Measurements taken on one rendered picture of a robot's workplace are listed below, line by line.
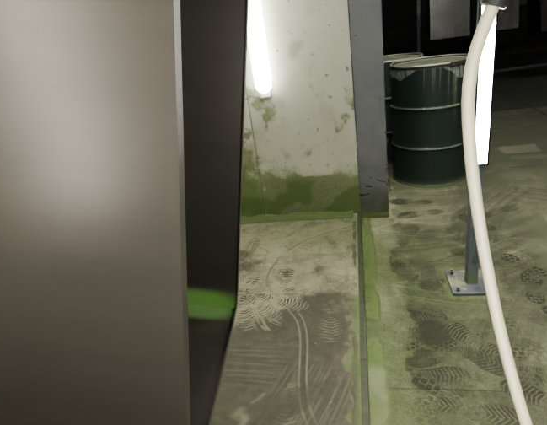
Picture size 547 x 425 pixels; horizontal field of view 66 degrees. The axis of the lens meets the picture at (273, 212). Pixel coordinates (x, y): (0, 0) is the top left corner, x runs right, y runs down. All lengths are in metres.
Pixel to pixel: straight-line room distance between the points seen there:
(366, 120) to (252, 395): 1.72
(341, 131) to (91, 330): 2.23
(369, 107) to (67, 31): 2.27
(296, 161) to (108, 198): 2.28
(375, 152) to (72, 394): 2.29
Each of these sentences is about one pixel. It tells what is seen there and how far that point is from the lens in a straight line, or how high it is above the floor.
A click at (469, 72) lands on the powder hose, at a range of 0.60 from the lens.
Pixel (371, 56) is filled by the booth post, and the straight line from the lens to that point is 2.62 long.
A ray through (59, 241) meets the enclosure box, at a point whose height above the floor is 1.02.
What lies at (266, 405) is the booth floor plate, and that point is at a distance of 1.62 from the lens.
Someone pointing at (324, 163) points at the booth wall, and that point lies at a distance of 2.75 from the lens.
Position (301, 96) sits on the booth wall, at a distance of 2.66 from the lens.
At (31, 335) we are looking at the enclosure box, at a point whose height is 0.88.
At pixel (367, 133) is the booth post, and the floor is 0.58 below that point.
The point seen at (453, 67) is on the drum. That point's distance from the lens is 3.19.
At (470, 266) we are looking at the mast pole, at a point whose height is 0.11.
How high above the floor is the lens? 1.23
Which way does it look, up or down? 23 degrees down
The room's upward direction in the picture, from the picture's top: 9 degrees counter-clockwise
